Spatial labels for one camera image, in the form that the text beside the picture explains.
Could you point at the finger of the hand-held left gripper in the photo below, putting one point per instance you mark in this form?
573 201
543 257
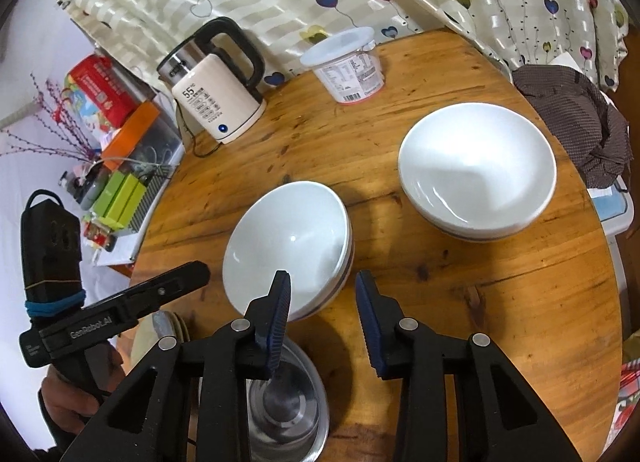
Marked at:
170 284

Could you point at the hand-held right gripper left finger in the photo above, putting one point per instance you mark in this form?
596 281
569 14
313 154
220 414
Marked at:
277 327

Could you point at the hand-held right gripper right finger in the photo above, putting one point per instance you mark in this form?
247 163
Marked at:
367 327

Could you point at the stainless steel bowl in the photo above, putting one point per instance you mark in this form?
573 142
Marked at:
300 412

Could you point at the small white blue-banded bowl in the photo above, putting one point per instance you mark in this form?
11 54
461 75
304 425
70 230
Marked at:
285 237

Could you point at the large white blue-banded bowl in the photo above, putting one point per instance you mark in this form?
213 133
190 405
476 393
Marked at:
475 172

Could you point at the person's left hand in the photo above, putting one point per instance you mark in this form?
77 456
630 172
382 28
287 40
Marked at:
75 407

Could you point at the red figurine jar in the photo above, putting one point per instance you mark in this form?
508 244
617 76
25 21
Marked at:
100 236

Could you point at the white paper sheet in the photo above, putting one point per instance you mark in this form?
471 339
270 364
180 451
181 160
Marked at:
122 249

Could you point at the small glass jar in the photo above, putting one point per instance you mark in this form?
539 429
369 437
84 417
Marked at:
70 187

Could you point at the grey round device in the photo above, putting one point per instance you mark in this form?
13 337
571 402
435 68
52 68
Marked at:
92 189

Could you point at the green flat box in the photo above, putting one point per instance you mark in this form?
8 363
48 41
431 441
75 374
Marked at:
110 197
129 204

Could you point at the black white striped box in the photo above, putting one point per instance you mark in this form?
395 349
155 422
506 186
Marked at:
152 197

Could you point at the purple decorative branches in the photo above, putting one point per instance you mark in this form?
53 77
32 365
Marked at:
45 142

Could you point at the orange-lid clear storage box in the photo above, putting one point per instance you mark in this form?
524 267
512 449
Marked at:
145 137

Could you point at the red cylindrical canister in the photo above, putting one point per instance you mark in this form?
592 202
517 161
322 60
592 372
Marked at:
105 89

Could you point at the cream electric kettle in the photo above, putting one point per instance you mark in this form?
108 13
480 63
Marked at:
220 97

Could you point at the white plastic tub with lid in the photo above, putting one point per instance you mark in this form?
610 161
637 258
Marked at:
347 72

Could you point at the pale blue container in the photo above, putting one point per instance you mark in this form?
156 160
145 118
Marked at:
612 212

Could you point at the pink patterned cloth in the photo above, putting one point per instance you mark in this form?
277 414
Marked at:
630 402

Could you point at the dark checkered cloth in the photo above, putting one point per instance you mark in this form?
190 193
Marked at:
575 117

